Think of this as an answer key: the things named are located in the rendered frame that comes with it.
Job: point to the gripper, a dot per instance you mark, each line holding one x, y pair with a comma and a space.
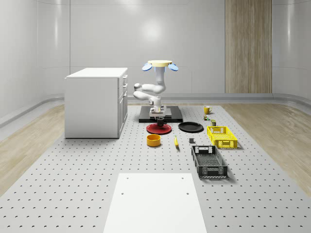
155, 113

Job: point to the black mug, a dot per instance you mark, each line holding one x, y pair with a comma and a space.
160, 121

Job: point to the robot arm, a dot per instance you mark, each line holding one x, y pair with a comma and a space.
155, 88

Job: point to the red plate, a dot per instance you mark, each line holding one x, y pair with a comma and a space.
155, 129

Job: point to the black stove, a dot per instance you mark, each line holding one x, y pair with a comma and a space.
175, 114

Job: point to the yellow bowl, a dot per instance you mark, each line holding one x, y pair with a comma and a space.
153, 141

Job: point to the banana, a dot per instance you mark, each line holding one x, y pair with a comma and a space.
176, 142

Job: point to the black plate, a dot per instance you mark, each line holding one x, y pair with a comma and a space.
190, 127

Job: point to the grey cube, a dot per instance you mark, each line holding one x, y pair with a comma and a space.
192, 140

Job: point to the yellow mug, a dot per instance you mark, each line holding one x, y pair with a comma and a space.
207, 110

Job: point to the flat-sided can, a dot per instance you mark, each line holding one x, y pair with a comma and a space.
213, 122

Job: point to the white cabinet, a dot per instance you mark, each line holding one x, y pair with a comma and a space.
92, 106

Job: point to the yellow basket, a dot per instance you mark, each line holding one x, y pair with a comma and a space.
222, 137

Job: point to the dark grey basket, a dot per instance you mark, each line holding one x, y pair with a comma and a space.
209, 162

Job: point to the white board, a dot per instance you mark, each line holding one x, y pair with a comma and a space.
155, 206

